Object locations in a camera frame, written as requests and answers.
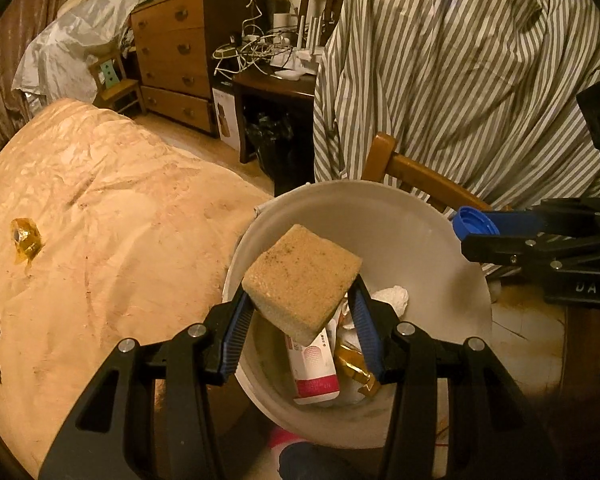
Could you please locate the small wooden chair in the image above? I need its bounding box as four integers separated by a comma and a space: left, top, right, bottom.
88, 49, 146, 114

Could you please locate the tangle of white cables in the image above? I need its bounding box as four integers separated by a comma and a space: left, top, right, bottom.
212, 0, 301, 82

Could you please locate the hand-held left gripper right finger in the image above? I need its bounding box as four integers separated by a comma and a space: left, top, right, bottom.
347, 275, 563, 480

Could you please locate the white tissue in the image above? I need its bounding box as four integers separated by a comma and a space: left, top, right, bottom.
370, 285, 411, 317

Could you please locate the gold foil box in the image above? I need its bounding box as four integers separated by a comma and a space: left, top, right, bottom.
333, 339, 381, 397

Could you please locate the beige sponge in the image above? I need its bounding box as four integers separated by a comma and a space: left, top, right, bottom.
241, 223, 364, 347

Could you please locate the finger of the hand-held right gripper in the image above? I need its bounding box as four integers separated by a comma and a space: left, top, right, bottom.
475, 197, 600, 236
461, 233, 600, 281

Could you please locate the dark wooden table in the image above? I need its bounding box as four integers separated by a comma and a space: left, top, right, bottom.
232, 67, 319, 164

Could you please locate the yellow plastic wrapper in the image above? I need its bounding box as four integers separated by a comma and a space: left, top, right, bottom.
10, 217, 44, 264

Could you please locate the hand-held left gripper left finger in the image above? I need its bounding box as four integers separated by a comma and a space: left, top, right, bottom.
39, 287, 256, 480

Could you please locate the brown curtain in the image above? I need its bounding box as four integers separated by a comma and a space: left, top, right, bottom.
0, 0, 107, 171

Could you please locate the white bucket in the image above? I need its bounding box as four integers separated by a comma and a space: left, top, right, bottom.
222, 180, 494, 449

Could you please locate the small black plastic bag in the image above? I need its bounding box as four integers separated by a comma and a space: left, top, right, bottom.
243, 112, 296, 177

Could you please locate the light wooden chair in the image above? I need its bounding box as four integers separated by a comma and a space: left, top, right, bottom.
360, 132, 514, 214

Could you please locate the white cardboard box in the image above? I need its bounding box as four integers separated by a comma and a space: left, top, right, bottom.
211, 87, 241, 152

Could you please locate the tall silver plastic cover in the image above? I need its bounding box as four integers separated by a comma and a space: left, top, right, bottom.
12, 0, 161, 107

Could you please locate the white and red box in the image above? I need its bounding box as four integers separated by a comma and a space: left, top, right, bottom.
284, 317, 342, 406

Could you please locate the blue bottle cap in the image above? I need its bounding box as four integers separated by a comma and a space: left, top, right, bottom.
452, 205, 501, 241

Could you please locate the white router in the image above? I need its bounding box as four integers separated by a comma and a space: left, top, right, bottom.
272, 12, 327, 74

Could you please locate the grey striped cloth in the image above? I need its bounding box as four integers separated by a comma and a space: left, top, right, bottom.
312, 0, 600, 282

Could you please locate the wooden dresser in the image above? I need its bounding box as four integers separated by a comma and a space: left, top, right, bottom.
129, 0, 219, 134

